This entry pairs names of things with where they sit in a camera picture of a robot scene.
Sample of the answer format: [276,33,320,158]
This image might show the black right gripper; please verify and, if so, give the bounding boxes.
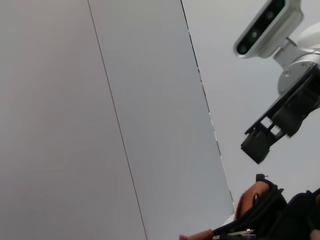
[240,63,320,165]

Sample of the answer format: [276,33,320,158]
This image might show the black food bag orange handles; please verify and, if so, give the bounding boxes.
[179,173,320,240]

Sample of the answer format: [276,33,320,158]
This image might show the silver zipper pull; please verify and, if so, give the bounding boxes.
[219,227,256,238]

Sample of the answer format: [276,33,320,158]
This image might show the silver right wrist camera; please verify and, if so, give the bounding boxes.
[233,0,305,60]

